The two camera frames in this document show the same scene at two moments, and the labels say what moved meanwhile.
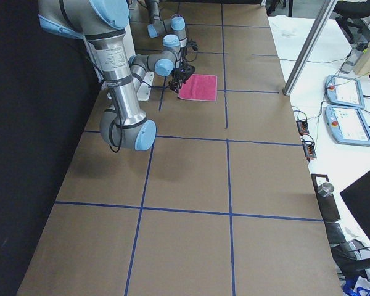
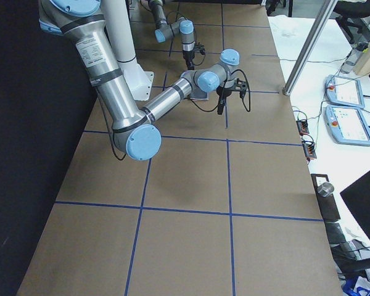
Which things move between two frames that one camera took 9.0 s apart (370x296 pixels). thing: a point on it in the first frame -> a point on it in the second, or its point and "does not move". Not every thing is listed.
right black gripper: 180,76 -> 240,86
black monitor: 365,196 does not move
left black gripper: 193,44 -> 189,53
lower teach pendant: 347,124 does not move
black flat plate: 327,205 does not move
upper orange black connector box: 303,127 does not move
